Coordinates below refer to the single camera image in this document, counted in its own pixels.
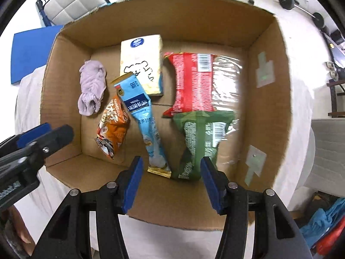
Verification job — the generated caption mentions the orange snack packet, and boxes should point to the orange snack packet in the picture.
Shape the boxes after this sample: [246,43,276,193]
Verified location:
[94,96,130,160]

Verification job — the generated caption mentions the brown wooden chair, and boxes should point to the brown wooden chair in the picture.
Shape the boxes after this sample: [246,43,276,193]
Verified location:
[327,69,345,118]

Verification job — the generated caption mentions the blue foam mat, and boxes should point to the blue foam mat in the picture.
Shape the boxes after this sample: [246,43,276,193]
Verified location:
[11,25,64,85]

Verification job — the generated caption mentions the white quilted chair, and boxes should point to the white quilted chair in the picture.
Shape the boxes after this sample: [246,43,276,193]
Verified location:
[43,0,127,26]

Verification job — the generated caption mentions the red plastic bag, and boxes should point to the red plastic bag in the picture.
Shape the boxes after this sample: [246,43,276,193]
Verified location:
[315,224,345,257]

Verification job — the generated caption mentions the green snack packet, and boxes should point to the green snack packet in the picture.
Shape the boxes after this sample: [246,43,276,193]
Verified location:
[171,111,239,181]

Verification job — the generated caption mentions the black exercise machine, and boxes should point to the black exercise machine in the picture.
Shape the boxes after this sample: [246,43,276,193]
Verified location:
[322,26,345,68]

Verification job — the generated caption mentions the yellow tissue pack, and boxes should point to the yellow tissue pack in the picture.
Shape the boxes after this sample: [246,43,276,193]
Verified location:
[119,35,164,97]

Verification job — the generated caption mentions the person's left hand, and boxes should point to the person's left hand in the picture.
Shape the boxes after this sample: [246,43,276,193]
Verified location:
[0,209,37,258]

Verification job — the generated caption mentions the white shoes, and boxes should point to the white shoes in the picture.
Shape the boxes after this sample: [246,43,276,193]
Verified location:
[325,62,339,81]

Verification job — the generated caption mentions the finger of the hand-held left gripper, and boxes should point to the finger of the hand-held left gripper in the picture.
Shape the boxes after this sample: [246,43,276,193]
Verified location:
[27,125,74,157]
[0,123,52,157]

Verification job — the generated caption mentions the light blue plastic bag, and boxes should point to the light blue plastic bag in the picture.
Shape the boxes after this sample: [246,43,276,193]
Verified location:
[299,197,345,249]

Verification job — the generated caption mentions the cardboard box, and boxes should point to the cardboard box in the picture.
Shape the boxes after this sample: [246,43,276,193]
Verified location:
[40,0,294,231]

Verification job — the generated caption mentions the blue black folding frame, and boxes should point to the blue black folding frame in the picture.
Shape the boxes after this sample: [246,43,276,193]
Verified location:
[36,0,54,27]

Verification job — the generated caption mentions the red snack packet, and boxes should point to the red snack packet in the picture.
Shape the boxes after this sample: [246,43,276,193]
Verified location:
[162,52,219,118]

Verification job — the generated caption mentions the short barbell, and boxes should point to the short barbell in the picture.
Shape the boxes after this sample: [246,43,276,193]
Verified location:
[278,0,325,28]

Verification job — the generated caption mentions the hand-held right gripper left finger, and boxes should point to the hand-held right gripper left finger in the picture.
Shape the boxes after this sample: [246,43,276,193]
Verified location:
[31,156,144,259]

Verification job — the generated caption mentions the grey tablecloth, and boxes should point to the grey tablecloth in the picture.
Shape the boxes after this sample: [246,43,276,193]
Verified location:
[15,65,316,251]

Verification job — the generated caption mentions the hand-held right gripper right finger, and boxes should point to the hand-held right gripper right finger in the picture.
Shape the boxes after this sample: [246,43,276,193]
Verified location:
[200,156,310,259]

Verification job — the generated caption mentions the light blue snack packet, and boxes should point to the light blue snack packet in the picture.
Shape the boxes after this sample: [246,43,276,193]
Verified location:
[113,73,172,178]

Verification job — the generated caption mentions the purple sock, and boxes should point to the purple sock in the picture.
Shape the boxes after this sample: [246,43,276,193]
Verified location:
[78,61,107,117]

